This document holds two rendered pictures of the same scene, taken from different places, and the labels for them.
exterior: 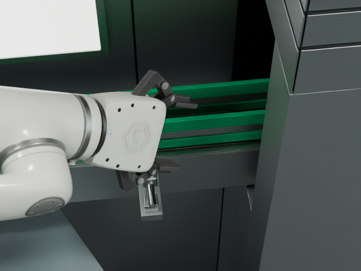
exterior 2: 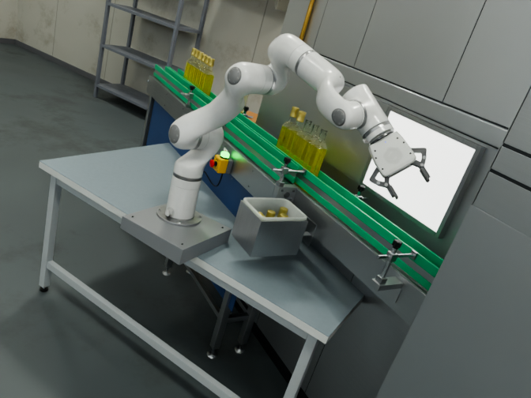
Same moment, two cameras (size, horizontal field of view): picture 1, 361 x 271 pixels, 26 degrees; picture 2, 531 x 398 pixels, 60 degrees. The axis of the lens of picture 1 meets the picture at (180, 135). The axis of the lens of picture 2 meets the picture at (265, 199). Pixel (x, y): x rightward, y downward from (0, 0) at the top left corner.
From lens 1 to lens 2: 106 cm
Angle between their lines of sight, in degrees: 55
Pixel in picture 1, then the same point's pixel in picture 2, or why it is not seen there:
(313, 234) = (430, 361)
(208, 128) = not seen: hidden behind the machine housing
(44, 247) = (330, 304)
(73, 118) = (379, 117)
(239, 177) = not seen: hidden behind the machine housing
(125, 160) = (380, 159)
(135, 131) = (394, 152)
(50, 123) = (370, 107)
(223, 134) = not seen: hidden behind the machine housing
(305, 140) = (462, 252)
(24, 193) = (338, 101)
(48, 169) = (352, 105)
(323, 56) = (498, 182)
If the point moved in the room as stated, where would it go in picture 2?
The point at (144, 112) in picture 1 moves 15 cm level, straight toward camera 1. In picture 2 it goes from (405, 150) to (363, 144)
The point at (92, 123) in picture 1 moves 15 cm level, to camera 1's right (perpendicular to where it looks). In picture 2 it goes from (382, 125) to (419, 146)
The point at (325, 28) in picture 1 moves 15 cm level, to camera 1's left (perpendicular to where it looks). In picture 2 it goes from (506, 160) to (459, 137)
